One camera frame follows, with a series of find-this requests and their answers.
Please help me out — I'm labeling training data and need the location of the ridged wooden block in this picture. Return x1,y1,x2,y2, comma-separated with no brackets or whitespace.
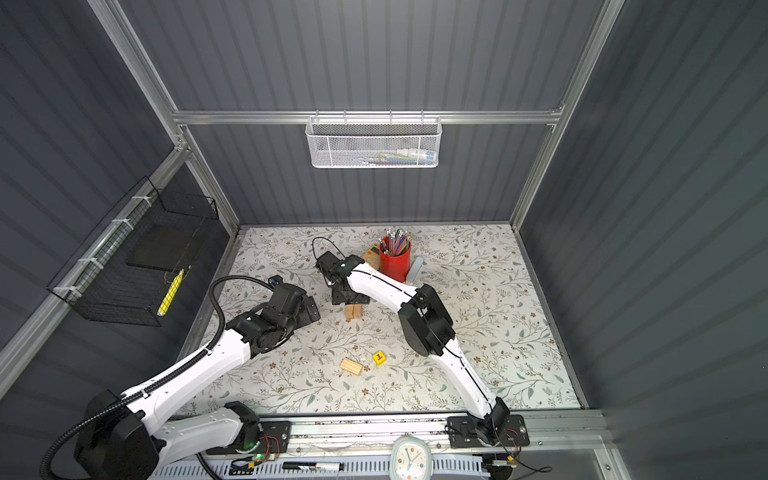
340,358,363,376

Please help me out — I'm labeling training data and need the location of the yellow letter cube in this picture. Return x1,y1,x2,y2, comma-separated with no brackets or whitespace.
373,351,387,366

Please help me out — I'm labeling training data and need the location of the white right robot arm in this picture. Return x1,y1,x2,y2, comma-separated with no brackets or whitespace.
316,251,510,446

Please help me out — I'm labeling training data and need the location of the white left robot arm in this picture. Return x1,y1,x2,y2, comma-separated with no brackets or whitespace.
74,277,320,479

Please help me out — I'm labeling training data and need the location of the yellow calculator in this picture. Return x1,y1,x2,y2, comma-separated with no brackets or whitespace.
361,245,381,270

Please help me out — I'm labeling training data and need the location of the red pen cup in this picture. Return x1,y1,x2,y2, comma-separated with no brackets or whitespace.
379,237,411,283

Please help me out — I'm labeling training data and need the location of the bundle of pens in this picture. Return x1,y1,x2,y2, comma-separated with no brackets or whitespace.
380,228,411,257

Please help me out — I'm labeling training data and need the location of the grey flat eraser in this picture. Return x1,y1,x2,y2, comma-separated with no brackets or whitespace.
406,256,425,285

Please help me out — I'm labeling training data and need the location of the yellow highlighter pen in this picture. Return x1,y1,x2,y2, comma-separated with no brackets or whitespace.
156,269,186,317

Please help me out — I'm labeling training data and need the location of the black foam pad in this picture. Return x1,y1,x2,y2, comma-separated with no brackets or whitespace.
126,225,204,272

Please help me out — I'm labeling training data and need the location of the black marker pen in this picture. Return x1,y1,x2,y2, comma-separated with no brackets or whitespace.
282,461,344,472

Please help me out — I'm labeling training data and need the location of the white analog clock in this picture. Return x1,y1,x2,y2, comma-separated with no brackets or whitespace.
389,435,433,480

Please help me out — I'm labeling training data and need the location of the black corrugated cable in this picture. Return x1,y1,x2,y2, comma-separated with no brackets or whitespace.
39,274,277,480

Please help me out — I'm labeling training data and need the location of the white wire basket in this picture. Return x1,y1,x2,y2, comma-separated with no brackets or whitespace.
305,118,443,169

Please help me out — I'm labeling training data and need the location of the black wire basket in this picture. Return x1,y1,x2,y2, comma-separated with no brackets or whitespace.
48,181,219,327

